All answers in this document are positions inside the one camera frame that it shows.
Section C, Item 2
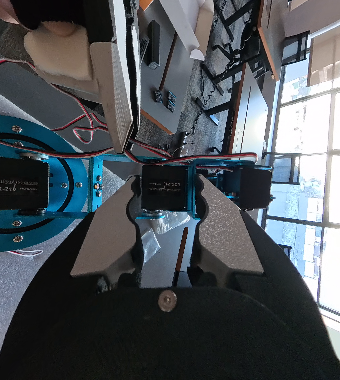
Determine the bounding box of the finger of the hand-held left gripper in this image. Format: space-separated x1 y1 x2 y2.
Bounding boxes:
90 41 135 152
128 16 143 132

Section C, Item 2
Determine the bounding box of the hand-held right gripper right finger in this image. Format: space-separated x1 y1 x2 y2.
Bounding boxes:
189 174 265 287

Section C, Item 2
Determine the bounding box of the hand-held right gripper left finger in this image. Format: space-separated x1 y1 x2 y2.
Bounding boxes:
70 175 144 290

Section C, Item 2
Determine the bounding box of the blue toy robot arm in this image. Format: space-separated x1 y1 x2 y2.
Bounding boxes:
0 114 274 253

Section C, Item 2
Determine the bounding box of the grey desk with wooden edge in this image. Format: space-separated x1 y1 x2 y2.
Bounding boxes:
133 0 215 135

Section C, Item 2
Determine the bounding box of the black desk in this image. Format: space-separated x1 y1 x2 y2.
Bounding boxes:
0 42 200 288

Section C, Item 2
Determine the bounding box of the wood top desk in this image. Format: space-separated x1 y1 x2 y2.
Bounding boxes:
222 61 269 156
256 0 280 81

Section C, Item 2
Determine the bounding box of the person's left hand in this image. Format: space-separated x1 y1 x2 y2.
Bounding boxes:
0 0 78 37

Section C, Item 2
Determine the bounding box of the black slotted bar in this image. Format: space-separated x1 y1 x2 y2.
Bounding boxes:
139 34 150 64

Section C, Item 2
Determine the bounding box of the black rectangular block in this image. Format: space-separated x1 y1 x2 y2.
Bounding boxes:
147 20 161 69

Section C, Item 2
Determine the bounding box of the group of clear plastic bags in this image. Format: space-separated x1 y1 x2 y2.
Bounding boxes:
140 210 192 266

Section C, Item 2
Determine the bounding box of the orange white cardboard box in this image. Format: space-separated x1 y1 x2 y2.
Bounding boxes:
158 0 215 61

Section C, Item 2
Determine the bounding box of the white power strip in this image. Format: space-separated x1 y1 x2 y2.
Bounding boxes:
178 131 195 156

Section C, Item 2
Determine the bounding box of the beige roller blind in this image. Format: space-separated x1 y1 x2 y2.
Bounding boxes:
307 28 340 87

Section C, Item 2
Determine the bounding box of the white red servo cable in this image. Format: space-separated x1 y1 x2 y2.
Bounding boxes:
7 249 44 258

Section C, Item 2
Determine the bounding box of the coiled black cable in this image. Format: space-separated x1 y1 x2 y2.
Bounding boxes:
198 79 221 119

